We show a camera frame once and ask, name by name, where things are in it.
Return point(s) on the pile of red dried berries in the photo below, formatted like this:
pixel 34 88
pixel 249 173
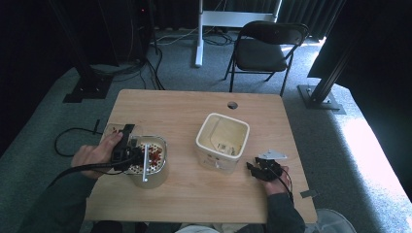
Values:
pixel 156 155

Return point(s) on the dark curtain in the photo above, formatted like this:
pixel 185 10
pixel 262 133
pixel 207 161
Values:
pixel 307 16

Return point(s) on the person's left hand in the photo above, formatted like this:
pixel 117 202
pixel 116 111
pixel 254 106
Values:
pixel 94 155

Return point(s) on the grey tape strip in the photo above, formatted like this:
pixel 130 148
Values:
pixel 309 193

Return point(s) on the person's pale shoe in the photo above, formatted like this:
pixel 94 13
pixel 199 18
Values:
pixel 333 223

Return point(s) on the person's right hand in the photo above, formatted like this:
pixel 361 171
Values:
pixel 277 186

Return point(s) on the clear plastic tub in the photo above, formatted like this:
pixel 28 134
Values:
pixel 155 179

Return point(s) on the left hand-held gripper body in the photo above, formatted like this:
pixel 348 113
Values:
pixel 124 158

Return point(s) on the white square bin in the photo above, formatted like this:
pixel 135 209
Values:
pixel 207 158

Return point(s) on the dark equipment rack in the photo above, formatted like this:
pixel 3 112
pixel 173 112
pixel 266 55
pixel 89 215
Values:
pixel 126 29

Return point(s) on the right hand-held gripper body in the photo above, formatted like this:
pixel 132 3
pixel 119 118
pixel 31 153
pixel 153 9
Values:
pixel 271 166

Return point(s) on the perforated metal strainer basket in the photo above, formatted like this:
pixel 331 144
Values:
pixel 158 152

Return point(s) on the white metal desk frame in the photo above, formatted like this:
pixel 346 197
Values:
pixel 226 18

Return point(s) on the black folding chair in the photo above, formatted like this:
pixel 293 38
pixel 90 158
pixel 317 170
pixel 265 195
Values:
pixel 259 53

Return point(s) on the black metal stand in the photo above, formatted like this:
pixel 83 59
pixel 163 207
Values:
pixel 320 97
pixel 87 84

